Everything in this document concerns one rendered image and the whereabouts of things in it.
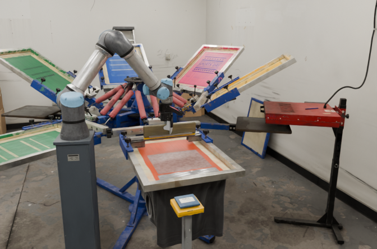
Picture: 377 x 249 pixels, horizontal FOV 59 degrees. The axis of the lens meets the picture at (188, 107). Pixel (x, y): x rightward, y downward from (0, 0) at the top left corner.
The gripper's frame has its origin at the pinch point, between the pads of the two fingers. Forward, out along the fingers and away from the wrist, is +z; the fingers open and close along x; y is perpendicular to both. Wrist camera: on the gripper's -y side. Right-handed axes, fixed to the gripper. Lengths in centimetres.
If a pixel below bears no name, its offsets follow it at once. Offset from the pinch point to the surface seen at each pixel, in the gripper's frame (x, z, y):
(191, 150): 2.7, 13.9, -14.4
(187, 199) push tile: 68, 13, 11
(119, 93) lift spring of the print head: -88, -10, 21
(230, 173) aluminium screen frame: 50, 11, -20
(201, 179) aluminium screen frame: 50, 12, -2
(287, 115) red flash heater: -10, 0, -100
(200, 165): 28.4, 13.9, -10.8
